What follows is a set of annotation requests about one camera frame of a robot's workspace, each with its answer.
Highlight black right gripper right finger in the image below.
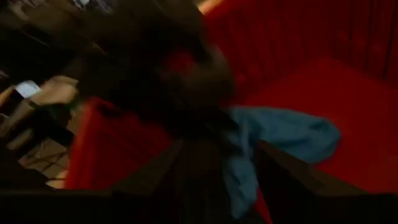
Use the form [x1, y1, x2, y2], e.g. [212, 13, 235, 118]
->
[257, 140, 368, 196]

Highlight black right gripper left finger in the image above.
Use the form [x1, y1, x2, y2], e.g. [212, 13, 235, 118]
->
[111, 139, 188, 194]

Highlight blue garment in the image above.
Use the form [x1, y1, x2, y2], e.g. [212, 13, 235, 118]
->
[222, 105, 343, 219]

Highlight red plastic laundry bin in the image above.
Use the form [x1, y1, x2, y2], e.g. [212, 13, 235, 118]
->
[65, 0, 398, 224]

